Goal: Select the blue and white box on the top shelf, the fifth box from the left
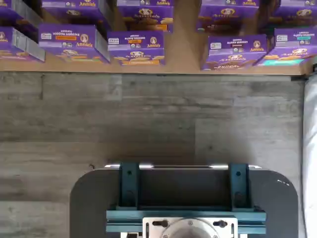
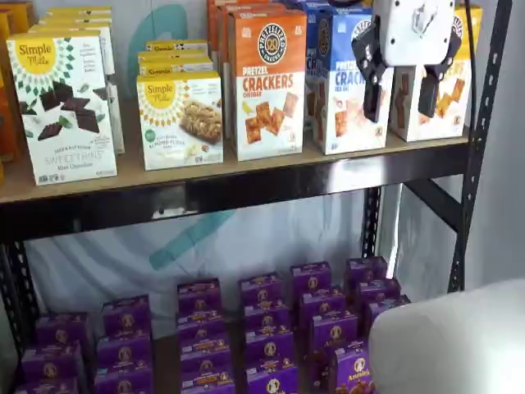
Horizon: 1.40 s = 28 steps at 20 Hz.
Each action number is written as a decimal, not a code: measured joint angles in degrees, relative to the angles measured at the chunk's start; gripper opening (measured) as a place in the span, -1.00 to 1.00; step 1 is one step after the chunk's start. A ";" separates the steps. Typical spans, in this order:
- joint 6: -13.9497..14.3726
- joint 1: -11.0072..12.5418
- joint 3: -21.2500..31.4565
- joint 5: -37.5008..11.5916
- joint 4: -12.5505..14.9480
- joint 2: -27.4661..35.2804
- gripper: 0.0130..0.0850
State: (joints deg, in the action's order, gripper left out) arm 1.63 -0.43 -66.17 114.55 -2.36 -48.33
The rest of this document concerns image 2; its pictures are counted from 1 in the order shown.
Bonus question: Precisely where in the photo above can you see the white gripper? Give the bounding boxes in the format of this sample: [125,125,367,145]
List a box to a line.
[351,0,463,124]

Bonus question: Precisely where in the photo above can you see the blue white pretzel crackers box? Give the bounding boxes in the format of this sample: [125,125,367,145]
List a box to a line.
[313,10,395,157]
[304,2,336,124]

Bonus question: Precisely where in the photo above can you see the yellow white pretzel crackers box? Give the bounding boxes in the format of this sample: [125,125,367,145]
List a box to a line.
[389,6,484,143]

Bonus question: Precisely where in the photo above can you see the orange cheddar pretzel crackers box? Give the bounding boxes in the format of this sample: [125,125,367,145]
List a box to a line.
[217,2,288,140]
[206,0,231,62]
[228,10,308,162]

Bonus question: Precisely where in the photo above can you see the purple Annie's box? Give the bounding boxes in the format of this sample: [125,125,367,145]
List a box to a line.
[180,370,237,394]
[94,366,155,394]
[179,329,231,359]
[21,341,84,383]
[239,272,285,307]
[15,376,80,394]
[97,333,154,373]
[176,278,223,316]
[364,294,412,332]
[310,313,359,355]
[290,262,333,297]
[176,313,226,336]
[245,364,300,394]
[243,300,290,330]
[299,290,347,329]
[35,313,90,355]
[329,346,377,394]
[180,348,235,379]
[344,256,389,289]
[102,294,153,338]
[355,278,403,309]
[244,325,294,364]

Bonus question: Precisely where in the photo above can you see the almond flour bars box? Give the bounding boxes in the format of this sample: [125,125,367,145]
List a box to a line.
[138,50,209,62]
[145,39,209,54]
[136,70,225,172]
[138,58,215,77]

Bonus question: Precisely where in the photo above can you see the wooden shelf board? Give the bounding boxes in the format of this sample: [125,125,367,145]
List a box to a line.
[0,125,471,204]

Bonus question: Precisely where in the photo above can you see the mint chocolate sweet thins box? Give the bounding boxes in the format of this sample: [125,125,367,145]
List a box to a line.
[38,15,113,27]
[44,5,113,19]
[5,29,118,186]
[28,22,126,155]

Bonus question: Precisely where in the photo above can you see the plain orange snack box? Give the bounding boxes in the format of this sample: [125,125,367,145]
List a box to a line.
[0,10,25,165]
[7,0,36,36]

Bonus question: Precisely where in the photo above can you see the white banner with teal logo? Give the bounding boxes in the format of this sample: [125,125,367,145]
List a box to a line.
[24,0,452,325]

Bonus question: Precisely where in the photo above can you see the purple Annie's snack boxes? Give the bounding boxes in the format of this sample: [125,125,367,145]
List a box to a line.
[7,262,411,394]

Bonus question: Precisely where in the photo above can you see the black metal shelf frame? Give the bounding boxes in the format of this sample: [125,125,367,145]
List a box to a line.
[0,0,514,394]

